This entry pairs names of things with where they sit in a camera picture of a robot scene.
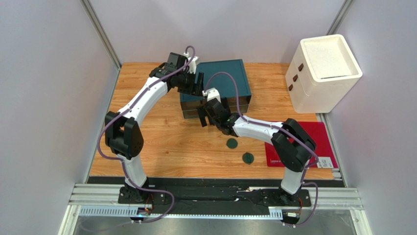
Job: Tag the red mirror case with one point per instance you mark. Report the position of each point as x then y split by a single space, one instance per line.
317 131

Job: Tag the dark green round compact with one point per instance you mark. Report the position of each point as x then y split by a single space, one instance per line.
248 158

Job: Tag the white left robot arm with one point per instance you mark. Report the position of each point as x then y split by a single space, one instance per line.
122 129

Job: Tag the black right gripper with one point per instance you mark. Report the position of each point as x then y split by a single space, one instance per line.
208 113

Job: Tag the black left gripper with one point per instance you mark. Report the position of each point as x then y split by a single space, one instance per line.
195 89

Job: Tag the white foam drawer cabinet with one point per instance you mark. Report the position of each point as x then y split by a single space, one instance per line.
321 73

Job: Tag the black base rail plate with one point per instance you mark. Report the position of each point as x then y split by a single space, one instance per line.
272 197

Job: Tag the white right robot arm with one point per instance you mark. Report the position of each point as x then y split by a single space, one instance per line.
293 145

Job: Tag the dark green ridged lid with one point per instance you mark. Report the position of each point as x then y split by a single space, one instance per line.
232 143

